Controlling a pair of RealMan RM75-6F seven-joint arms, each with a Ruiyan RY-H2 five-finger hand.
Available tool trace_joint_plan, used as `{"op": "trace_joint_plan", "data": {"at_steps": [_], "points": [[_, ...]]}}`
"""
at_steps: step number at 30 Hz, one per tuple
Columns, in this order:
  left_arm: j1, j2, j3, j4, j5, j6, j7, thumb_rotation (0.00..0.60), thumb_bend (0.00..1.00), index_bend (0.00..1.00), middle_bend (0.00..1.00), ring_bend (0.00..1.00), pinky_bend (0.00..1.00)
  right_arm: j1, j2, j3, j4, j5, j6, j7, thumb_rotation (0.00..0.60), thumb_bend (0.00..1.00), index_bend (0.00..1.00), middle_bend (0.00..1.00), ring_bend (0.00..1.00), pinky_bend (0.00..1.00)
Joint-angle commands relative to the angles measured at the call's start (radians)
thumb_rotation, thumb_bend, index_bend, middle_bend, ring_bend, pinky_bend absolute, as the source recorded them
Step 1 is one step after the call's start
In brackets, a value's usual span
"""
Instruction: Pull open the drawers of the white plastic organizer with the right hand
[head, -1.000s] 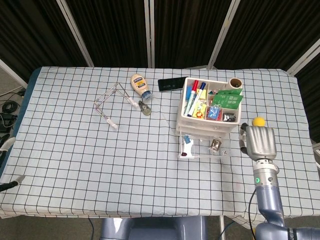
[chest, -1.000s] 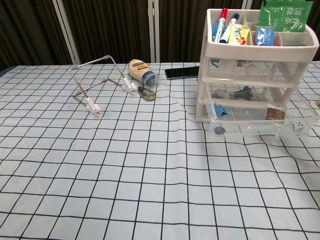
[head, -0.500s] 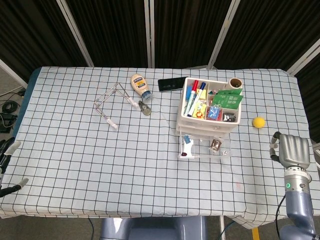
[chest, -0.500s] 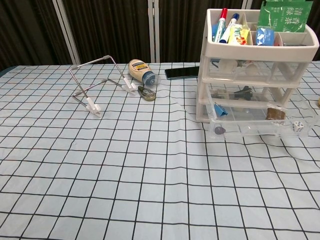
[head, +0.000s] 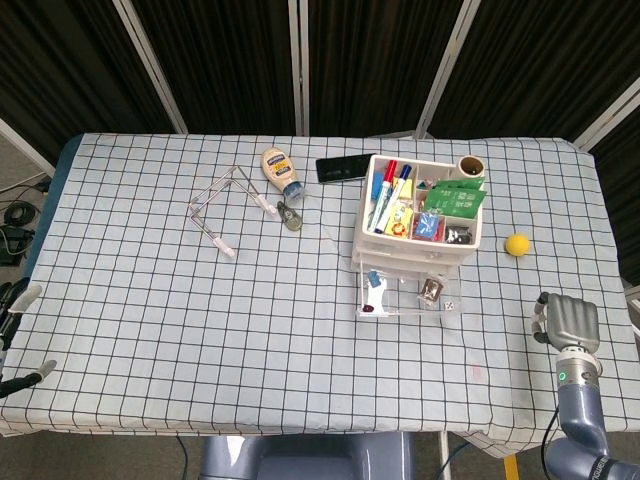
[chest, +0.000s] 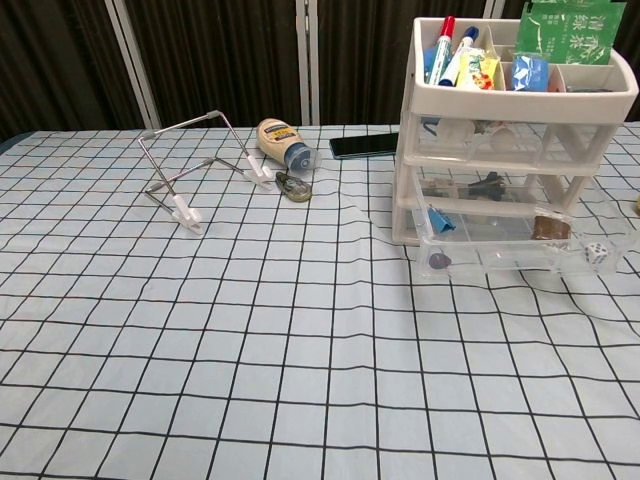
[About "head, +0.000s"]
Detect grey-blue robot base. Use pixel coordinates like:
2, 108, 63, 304
199, 432, 416, 480

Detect folding metal wire stand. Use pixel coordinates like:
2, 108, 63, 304
188, 165, 279, 259

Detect yellow foam ball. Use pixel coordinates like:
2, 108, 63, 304
504, 233, 532, 259

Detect black folding screen white frame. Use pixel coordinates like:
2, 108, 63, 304
0, 0, 640, 174

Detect blue plastic packet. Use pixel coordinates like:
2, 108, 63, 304
412, 210, 446, 240

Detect blue checkered tablecloth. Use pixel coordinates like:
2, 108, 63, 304
0, 132, 640, 460

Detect yellow snack packet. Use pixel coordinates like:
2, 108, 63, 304
387, 197, 415, 236

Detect red-capped whiteboard marker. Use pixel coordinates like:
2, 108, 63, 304
367, 159, 399, 231

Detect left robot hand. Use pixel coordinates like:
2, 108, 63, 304
0, 282, 58, 399

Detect white plastic piece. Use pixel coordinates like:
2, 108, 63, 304
367, 282, 389, 317

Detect mayonnaise squeeze bottle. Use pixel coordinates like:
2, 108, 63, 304
259, 147, 306, 204

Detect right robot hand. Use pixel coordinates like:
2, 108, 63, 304
530, 292, 600, 351

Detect blue eraser block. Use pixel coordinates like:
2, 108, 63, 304
370, 169, 392, 199

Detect black cables on floor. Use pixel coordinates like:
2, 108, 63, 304
0, 182, 51, 266

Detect green tea packet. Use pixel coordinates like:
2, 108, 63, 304
423, 185, 489, 219
432, 177, 487, 192

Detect white drawer organizer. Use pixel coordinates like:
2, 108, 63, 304
349, 153, 487, 275

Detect blue-capped whiteboard marker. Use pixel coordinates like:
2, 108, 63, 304
374, 163, 414, 235

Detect clear plastic drawer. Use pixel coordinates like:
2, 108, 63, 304
353, 257, 464, 319
352, 243, 471, 264

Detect black smartphone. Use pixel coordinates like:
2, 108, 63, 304
314, 153, 377, 185

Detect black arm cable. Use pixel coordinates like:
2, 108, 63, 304
541, 403, 562, 454

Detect brown wrapped candy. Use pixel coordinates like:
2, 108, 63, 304
418, 278, 444, 303

